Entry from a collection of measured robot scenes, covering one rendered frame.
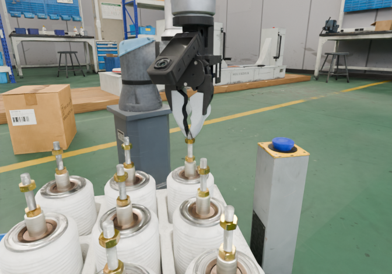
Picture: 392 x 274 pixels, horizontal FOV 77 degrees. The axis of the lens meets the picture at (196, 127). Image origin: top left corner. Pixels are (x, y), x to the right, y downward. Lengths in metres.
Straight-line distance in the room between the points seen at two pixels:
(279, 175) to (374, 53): 5.05
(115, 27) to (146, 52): 5.97
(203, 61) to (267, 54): 3.57
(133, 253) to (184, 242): 0.07
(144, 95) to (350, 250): 0.72
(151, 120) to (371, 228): 0.74
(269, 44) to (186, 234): 3.75
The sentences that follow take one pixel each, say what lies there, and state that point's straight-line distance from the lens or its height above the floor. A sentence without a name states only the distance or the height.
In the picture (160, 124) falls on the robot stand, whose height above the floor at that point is 0.25.
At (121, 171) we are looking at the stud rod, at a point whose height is 0.33.
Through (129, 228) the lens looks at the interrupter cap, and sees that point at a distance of 0.38.
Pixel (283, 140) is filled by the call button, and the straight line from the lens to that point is 0.49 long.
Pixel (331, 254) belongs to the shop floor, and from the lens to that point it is 0.78.
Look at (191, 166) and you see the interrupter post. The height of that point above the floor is 0.28.
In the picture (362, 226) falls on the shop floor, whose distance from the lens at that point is 0.91.
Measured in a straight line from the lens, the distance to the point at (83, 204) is 0.50.
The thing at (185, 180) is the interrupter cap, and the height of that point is 0.25.
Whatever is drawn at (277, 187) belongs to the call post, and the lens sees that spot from 0.49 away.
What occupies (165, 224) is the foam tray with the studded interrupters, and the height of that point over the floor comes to 0.18.
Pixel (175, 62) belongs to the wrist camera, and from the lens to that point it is 0.37.
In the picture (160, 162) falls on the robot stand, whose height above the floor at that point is 0.10.
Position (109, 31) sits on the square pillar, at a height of 0.91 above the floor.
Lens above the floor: 0.49
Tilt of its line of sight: 17 degrees down
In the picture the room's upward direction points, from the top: straight up
